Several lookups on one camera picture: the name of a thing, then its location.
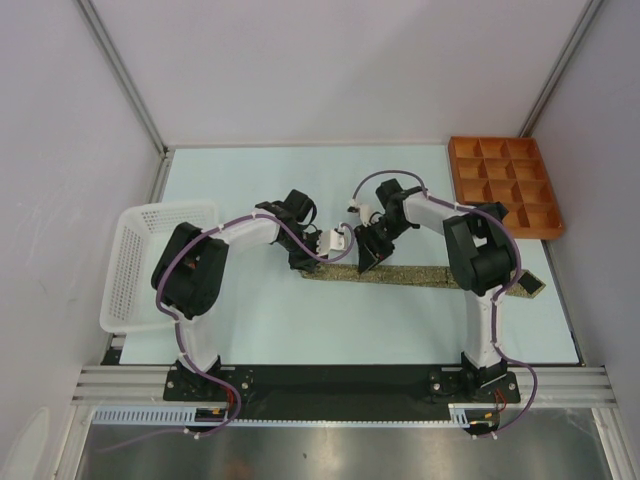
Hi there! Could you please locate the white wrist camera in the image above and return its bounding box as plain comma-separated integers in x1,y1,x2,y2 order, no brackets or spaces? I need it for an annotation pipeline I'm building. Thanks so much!
316,226,348,257
348,198,381,226

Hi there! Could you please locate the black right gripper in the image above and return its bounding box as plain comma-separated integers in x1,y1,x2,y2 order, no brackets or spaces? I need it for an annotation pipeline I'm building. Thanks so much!
354,215,414,273

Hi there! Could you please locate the aluminium front frame rail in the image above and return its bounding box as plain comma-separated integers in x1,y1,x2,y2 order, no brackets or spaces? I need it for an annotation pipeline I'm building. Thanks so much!
72,365,616,407

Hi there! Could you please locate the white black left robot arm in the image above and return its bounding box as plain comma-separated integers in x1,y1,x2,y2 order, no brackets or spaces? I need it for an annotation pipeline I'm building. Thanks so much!
151,189,328,400

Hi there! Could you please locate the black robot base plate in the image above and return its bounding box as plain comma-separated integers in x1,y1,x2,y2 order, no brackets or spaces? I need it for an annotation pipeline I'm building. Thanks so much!
163,363,521,404

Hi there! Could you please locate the white perforated plastic basket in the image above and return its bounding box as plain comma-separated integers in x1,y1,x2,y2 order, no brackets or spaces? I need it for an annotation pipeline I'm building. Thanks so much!
99,200,218,334

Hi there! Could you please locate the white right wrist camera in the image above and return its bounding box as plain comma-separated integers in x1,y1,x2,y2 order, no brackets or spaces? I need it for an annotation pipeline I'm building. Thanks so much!
348,198,381,226

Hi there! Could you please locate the orange compartment tray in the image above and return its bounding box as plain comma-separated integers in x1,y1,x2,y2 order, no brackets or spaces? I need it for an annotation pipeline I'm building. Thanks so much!
448,136,565,240

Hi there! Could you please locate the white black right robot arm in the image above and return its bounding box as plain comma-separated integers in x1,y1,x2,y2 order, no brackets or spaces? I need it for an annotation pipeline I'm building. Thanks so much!
348,179,521,401

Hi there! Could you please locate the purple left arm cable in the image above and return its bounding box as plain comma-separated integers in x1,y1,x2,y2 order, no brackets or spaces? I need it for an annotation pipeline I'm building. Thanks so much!
99,213,349,451

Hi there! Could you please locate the olive gold patterned tie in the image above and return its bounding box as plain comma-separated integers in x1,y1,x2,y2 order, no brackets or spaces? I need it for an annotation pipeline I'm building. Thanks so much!
301,264,546,299

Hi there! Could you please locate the white slotted cable duct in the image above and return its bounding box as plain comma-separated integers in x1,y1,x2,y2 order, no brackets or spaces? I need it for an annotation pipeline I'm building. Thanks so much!
93,406,227,426

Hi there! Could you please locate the dark rolled tie in tray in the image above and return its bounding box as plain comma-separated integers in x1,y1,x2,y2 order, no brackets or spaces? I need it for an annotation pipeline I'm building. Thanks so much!
464,202,509,224

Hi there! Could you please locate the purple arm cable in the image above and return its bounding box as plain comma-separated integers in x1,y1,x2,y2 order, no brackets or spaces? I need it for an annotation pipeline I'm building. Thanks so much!
352,169,539,441
99,213,349,451

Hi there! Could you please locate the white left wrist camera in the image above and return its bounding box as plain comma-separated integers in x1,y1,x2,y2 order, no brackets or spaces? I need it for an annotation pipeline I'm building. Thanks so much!
316,226,348,257

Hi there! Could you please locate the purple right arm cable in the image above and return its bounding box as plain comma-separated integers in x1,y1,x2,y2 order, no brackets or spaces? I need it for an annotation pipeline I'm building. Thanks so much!
352,169,539,441

